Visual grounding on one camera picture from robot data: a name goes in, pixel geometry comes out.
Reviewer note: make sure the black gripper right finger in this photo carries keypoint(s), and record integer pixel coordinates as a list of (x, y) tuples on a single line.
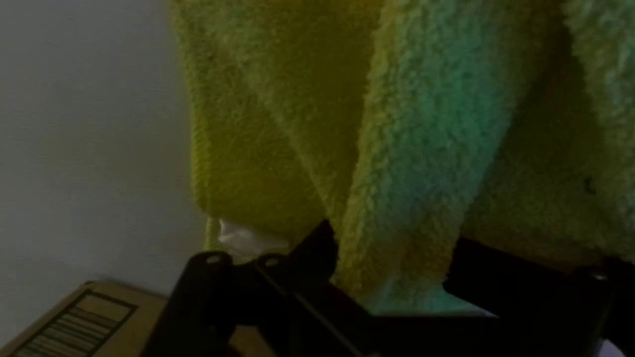
[(557, 297)]

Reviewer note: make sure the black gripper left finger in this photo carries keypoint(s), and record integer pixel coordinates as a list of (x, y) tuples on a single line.
[(251, 309)]

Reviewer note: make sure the yellow-green towel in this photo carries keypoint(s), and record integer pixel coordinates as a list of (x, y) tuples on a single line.
[(410, 131)]

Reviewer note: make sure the open cardboard box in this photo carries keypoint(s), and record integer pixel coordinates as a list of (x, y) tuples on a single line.
[(73, 323)]

